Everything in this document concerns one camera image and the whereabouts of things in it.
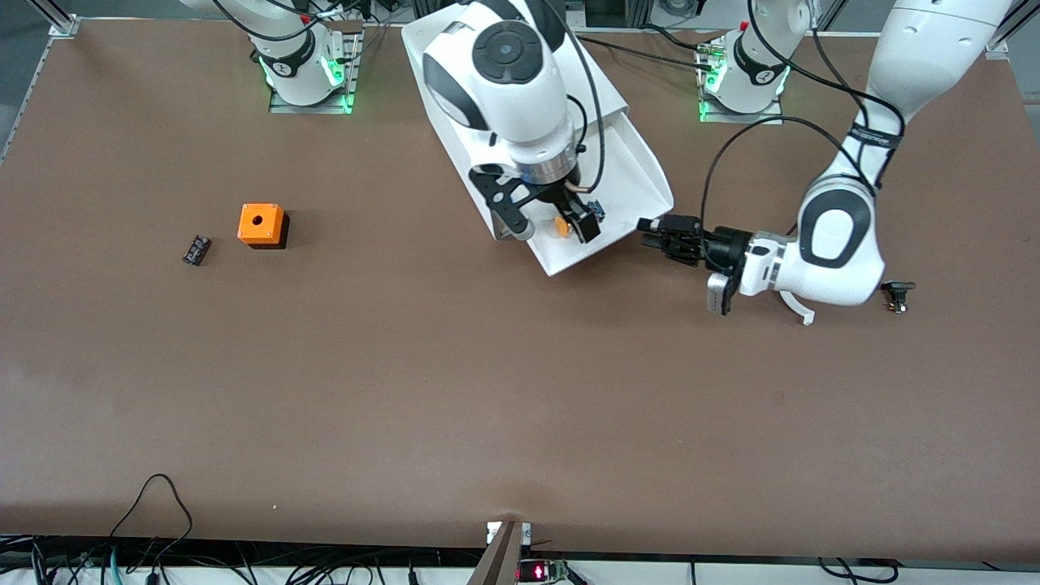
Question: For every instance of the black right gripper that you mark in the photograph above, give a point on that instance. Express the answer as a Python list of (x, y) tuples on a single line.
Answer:
[(558, 196)]

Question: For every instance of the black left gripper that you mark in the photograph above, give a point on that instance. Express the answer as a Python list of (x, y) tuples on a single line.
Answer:
[(718, 246)]

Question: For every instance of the orange push button black body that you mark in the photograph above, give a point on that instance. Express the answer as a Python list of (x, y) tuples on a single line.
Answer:
[(561, 227)]

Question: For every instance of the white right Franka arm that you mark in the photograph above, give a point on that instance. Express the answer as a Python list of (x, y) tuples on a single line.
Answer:
[(528, 114)]

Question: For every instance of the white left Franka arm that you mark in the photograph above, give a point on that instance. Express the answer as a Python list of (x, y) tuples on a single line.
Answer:
[(926, 57)]

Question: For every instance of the small blue electronic component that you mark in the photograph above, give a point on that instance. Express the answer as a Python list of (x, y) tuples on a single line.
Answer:
[(598, 210)]

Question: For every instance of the white curved plastic piece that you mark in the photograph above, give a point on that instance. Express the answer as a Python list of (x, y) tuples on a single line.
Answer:
[(796, 311)]

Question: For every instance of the small device with red light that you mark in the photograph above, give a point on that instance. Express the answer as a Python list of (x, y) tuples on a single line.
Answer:
[(540, 572)]

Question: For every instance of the small black switch component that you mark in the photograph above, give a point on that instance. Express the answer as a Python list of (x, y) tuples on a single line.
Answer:
[(898, 287)]

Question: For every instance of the orange button enclosure box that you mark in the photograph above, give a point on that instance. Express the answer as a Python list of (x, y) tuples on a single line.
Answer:
[(272, 223)]

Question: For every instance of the brown camera mount post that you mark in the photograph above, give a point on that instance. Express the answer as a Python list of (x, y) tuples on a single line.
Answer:
[(500, 561)]

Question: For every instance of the aluminium frame profile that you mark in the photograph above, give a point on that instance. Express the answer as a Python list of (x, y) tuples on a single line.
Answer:
[(996, 45), (61, 23)]

